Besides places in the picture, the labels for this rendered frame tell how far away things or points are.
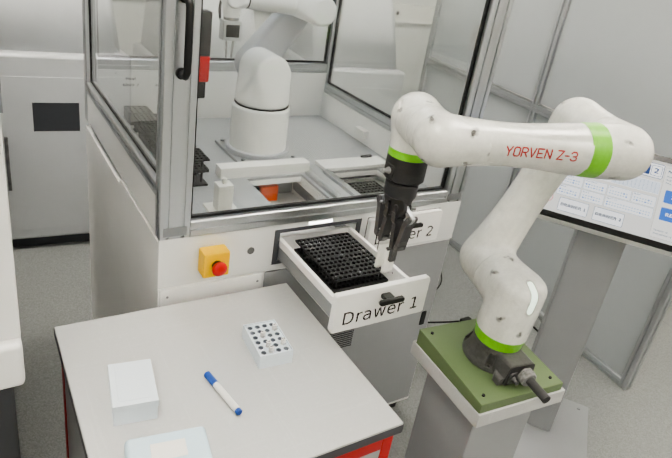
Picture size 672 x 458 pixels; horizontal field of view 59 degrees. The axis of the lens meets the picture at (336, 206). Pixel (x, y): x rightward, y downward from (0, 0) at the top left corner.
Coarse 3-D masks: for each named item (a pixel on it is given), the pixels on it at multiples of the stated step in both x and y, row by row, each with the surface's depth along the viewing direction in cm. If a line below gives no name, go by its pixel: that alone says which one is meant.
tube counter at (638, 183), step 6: (606, 180) 195; (612, 180) 195; (630, 180) 194; (636, 180) 193; (642, 180) 193; (648, 180) 192; (630, 186) 193; (636, 186) 193; (642, 186) 192; (648, 186) 192; (654, 186) 192; (654, 192) 191
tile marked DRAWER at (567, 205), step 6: (564, 198) 196; (558, 204) 196; (564, 204) 195; (570, 204) 195; (576, 204) 195; (582, 204) 194; (588, 204) 194; (564, 210) 195; (570, 210) 194; (576, 210) 194; (582, 210) 194; (582, 216) 193
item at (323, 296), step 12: (336, 228) 180; (348, 228) 181; (288, 240) 171; (360, 240) 176; (288, 252) 164; (372, 252) 172; (288, 264) 164; (300, 264) 159; (300, 276) 159; (312, 276) 154; (396, 276) 163; (312, 288) 154; (324, 288) 149; (324, 300) 149
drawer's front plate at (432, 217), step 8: (416, 216) 190; (424, 216) 192; (432, 216) 194; (440, 216) 196; (368, 224) 182; (424, 224) 194; (432, 224) 196; (368, 232) 182; (416, 232) 193; (424, 232) 195; (432, 232) 197; (368, 240) 183; (376, 240) 185; (408, 240) 193; (416, 240) 195; (424, 240) 197; (376, 248) 187
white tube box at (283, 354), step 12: (252, 324) 147; (264, 324) 148; (252, 336) 143; (276, 336) 145; (252, 348) 141; (264, 348) 140; (276, 348) 141; (288, 348) 142; (264, 360) 138; (276, 360) 140; (288, 360) 141
